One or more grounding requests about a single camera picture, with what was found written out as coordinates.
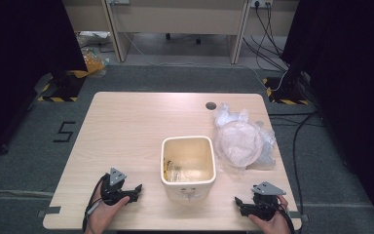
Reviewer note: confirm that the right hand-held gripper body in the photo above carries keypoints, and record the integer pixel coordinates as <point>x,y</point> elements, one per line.
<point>265,206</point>

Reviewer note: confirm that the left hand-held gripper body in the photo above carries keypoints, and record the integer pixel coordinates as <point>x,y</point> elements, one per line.
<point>113,191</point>

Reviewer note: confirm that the cream square plastic bin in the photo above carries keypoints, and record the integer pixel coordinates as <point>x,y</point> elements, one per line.
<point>188,191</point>

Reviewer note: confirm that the stack of translucent disposable plates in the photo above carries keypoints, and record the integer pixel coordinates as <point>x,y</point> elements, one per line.
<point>240,144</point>

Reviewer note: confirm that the clear plastic bag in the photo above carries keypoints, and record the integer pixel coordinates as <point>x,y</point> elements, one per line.
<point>227,113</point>

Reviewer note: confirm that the person's right hand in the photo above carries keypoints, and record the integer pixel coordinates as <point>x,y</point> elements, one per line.
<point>272,226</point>

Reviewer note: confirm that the person's left hand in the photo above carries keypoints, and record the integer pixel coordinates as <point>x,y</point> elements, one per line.
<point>102,214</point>

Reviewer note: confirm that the grey tape piece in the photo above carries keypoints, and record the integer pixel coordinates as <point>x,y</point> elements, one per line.
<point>300,216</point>
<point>50,211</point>

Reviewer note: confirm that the black stand base hazard tape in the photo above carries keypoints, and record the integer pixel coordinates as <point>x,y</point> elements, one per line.
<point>66,86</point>
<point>287,92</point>

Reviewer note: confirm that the yellow plastic bag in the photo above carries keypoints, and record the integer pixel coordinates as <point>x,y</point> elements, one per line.
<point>94,64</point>

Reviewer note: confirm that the black curtain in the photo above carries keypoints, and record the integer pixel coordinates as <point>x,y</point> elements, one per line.
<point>19,48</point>
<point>354,81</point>

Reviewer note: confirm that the pile of clear plastic bags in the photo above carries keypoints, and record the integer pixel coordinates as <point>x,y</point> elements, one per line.
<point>92,36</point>

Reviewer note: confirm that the black chair caster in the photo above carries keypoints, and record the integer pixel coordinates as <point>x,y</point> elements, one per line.
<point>198,41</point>
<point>168,36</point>

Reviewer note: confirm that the beige desk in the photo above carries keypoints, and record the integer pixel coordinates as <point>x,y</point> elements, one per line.
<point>175,16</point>

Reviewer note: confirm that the white wall outlet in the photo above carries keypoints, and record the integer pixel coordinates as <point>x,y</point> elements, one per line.
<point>261,3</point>

